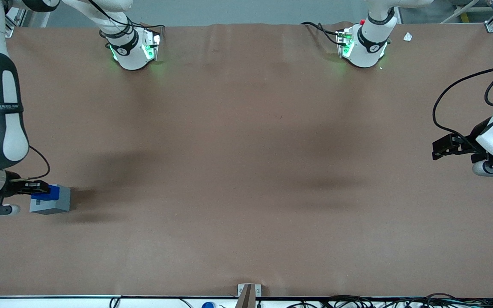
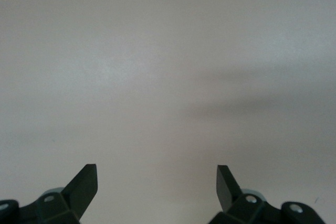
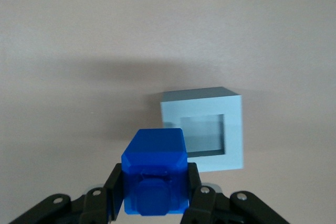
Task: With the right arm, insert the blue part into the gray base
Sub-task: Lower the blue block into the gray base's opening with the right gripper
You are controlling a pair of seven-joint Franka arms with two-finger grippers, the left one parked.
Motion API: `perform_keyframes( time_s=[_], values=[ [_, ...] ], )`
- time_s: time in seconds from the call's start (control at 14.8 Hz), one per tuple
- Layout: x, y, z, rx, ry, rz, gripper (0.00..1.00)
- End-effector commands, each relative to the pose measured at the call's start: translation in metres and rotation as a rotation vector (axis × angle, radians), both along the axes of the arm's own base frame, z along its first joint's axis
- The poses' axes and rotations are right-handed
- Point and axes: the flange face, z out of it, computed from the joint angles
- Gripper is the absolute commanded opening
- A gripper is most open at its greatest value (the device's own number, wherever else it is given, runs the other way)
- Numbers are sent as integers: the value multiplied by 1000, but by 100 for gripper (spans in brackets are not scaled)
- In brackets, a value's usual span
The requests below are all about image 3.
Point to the blue plastic insert part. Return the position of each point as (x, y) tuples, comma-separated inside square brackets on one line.
[(156, 171)]

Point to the gray square hollow base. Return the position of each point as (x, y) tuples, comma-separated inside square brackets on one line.
[(231, 134)]

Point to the brown table cover sheet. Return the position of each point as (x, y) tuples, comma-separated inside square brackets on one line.
[(105, 37)]

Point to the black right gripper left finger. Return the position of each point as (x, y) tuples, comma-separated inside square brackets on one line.
[(99, 197)]

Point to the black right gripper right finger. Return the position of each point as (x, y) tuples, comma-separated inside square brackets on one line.
[(207, 197)]

